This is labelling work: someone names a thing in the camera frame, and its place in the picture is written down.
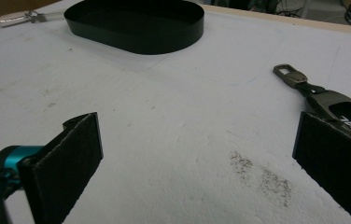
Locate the black oval tray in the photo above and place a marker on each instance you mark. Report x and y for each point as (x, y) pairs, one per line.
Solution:
(133, 40)

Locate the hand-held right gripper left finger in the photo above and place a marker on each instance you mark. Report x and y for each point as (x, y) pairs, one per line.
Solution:
(61, 168)

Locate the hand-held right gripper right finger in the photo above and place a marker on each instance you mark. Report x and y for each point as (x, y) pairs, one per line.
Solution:
(335, 168)

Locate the white foam mat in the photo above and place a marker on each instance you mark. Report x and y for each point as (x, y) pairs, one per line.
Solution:
(179, 109)

